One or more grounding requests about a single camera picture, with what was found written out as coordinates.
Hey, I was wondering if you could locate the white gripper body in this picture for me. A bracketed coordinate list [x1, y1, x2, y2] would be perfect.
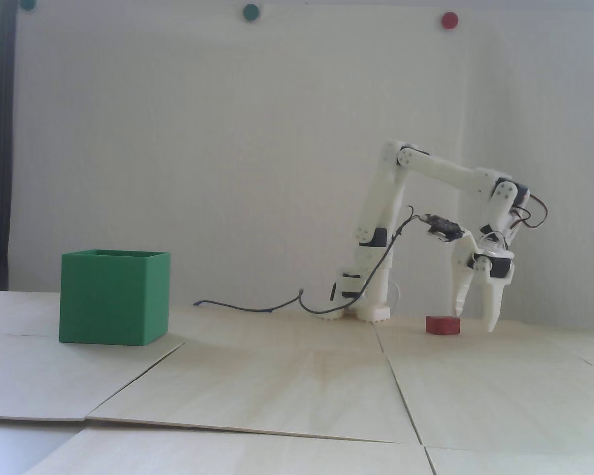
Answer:
[450, 230, 517, 282]

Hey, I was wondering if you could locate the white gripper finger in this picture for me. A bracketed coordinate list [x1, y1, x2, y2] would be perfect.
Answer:
[452, 270, 477, 315]
[477, 255, 506, 332]

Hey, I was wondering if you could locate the red block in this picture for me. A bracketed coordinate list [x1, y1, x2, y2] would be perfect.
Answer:
[425, 315, 462, 336]

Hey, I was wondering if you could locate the green box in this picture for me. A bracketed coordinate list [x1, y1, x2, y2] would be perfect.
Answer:
[59, 249, 172, 347]

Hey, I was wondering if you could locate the black camera cable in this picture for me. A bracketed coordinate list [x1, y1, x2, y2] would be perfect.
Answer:
[193, 206, 430, 315]

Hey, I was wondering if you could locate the black window frame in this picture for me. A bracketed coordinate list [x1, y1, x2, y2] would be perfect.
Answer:
[0, 0, 19, 292]

